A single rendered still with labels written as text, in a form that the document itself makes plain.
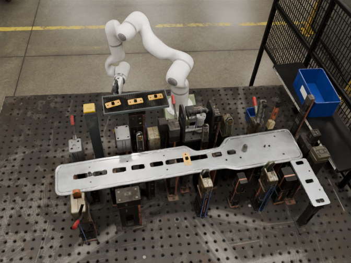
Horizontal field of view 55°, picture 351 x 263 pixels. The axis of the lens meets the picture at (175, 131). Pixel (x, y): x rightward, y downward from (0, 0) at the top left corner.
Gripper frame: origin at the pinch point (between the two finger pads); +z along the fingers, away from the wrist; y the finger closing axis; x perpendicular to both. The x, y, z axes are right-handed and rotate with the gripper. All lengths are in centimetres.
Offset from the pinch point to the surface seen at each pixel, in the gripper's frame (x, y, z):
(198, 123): -57, -11, 23
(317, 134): -125, -15, 22
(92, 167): -3, -4, 59
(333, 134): -137, -11, 17
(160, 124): -35.2, -14.6, 31.3
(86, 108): 6.6, -20.0, 31.5
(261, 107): -91, -23, 15
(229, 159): -76, -6, 42
